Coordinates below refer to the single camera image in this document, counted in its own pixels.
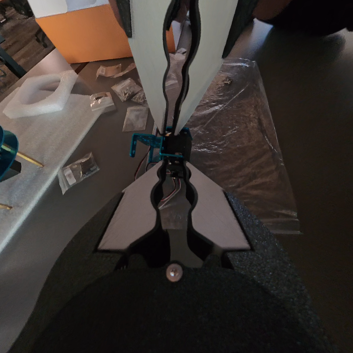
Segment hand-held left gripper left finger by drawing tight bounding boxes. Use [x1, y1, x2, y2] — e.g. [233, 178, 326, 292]
[97, 161, 164, 251]

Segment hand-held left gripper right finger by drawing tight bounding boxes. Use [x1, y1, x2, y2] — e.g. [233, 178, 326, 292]
[185, 161, 251, 251]

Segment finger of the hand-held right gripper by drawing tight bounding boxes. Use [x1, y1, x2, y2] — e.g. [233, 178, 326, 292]
[174, 0, 238, 136]
[128, 0, 174, 137]

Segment blue bracket with black servo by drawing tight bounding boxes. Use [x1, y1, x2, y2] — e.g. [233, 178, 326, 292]
[131, 126, 192, 177]

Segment person's right forearm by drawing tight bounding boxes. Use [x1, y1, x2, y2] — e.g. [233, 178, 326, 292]
[252, 0, 353, 37]

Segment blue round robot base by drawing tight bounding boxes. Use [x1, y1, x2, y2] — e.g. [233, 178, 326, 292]
[0, 125, 44, 211]

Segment dark background desk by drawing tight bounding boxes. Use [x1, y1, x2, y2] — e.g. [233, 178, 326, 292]
[0, 39, 28, 78]

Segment grey desk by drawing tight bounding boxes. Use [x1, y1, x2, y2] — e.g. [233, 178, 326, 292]
[0, 19, 353, 353]

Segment person's right hand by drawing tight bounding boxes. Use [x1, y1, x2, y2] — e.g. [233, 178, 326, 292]
[108, 0, 122, 25]

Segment orange cardboard box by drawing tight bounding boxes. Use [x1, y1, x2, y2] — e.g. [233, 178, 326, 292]
[28, 0, 177, 64]

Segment small bag of black parts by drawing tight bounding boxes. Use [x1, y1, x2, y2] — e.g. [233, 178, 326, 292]
[58, 152, 100, 195]

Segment scattered small screw bags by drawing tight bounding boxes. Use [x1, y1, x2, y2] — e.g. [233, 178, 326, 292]
[90, 63, 150, 132]

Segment large clear plastic bag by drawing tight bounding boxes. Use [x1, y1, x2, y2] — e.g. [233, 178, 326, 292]
[153, 52, 303, 235]

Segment white foam sheet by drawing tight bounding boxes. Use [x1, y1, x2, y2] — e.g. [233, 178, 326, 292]
[0, 50, 117, 255]

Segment white foam frame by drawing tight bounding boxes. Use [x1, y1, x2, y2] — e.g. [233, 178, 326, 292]
[3, 70, 78, 120]

